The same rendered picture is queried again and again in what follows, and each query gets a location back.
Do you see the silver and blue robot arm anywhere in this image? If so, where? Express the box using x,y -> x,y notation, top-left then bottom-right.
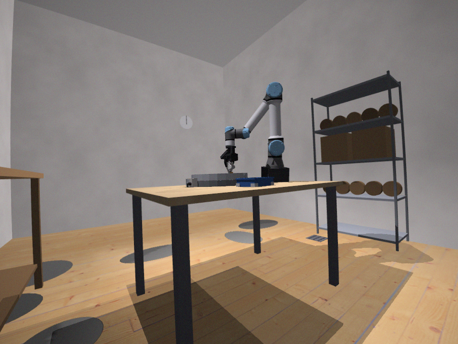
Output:
225,82 -> 285,168

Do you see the blue open-top crate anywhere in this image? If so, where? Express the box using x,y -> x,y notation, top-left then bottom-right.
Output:
236,177 -> 274,187

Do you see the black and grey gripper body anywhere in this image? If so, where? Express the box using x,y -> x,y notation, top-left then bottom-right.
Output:
225,146 -> 238,162

